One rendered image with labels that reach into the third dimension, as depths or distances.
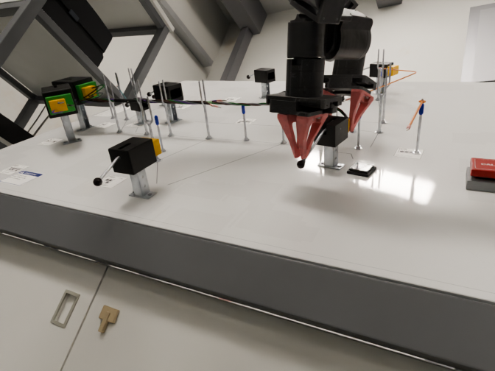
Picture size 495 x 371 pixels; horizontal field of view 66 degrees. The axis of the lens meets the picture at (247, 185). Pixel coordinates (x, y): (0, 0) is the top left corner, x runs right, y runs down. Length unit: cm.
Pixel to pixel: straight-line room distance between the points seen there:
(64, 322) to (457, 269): 57
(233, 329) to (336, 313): 15
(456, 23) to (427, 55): 33
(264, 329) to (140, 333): 19
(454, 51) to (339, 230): 282
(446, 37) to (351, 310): 305
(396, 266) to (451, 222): 13
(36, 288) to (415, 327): 60
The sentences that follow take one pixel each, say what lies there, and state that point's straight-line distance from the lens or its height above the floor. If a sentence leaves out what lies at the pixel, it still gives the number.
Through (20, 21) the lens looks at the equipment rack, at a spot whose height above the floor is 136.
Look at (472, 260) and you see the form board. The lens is 53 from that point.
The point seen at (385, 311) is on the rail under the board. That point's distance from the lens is 46.
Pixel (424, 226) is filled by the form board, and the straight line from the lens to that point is 57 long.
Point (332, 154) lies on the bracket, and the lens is 72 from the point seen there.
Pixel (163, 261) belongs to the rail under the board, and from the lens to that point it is 56.
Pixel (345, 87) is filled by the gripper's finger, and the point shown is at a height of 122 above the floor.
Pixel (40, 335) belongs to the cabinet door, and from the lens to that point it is 73.
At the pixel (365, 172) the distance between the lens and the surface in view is 70.
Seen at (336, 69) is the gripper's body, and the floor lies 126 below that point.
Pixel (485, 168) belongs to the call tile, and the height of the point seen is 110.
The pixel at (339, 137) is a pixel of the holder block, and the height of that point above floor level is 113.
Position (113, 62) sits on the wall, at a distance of 354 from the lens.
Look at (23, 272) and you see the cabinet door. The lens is 80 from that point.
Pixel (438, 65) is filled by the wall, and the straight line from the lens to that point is 322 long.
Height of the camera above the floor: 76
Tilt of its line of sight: 21 degrees up
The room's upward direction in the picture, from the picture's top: 19 degrees clockwise
